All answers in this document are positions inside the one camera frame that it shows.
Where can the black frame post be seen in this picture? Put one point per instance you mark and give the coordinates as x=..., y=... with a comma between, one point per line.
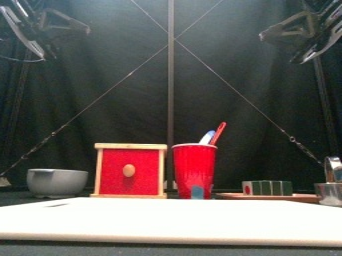
x=19, y=106
x=325, y=100

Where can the red toy utensil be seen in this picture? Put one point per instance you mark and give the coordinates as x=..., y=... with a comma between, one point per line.
x=220, y=131

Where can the blue white toy utensil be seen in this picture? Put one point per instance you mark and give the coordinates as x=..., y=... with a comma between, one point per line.
x=208, y=138

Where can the small metal cup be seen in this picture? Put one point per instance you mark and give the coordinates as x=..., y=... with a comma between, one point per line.
x=330, y=196

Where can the small light blue piece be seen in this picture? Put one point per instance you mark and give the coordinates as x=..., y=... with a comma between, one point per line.
x=198, y=193

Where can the white cutting board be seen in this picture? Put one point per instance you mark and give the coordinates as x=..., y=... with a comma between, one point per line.
x=169, y=221

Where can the green toy sushi roll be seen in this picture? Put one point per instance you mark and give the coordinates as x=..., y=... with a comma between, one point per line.
x=268, y=188

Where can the red wooden box with knob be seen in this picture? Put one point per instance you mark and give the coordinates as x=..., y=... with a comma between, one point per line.
x=115, y=181

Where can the brown wooden plate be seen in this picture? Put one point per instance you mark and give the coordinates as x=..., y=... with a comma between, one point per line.
x=268, y=198

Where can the dark vertical frame pole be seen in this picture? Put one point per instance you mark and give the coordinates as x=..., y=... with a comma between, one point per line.
x=170, y=83

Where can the red plastic cup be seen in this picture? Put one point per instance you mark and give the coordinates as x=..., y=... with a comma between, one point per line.
x=194, y=166

